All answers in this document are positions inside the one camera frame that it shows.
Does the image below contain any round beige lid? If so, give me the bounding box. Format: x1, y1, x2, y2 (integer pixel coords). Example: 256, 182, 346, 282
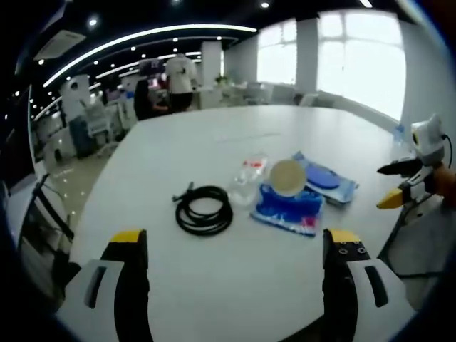
269, 159, 307, 196

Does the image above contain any black cable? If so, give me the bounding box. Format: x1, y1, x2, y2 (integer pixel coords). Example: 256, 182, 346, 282
172, 182, 234, 237
440, 133, 453, 165

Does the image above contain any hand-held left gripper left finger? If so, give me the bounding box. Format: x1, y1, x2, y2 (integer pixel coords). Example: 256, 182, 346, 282
56, 229, 155, 342

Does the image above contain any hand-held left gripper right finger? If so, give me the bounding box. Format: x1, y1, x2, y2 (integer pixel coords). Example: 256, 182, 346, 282
321, 228, 418, 342

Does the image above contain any ceiling air conditioner vent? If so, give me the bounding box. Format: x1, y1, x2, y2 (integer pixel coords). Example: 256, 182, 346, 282
33, 29, 87, 61

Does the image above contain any white tabletop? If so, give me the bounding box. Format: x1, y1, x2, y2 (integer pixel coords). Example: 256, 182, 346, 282
58, 103, 420, 342

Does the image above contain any blue snack packet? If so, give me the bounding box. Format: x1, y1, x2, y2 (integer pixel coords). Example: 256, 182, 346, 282
249, 182, 324, 239

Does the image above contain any small water bottle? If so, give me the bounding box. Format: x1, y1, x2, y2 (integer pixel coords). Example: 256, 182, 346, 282
393, 123, 407, 147

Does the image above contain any light blue wipes packet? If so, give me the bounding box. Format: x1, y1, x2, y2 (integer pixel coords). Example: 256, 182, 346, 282
291, 150, 359, 205

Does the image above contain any clear plastic bottle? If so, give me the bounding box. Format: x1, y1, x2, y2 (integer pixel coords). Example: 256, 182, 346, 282
227, 152, 271, 208

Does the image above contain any person's right hand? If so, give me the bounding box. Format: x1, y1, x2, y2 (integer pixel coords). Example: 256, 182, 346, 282
431, 164, 456, 197

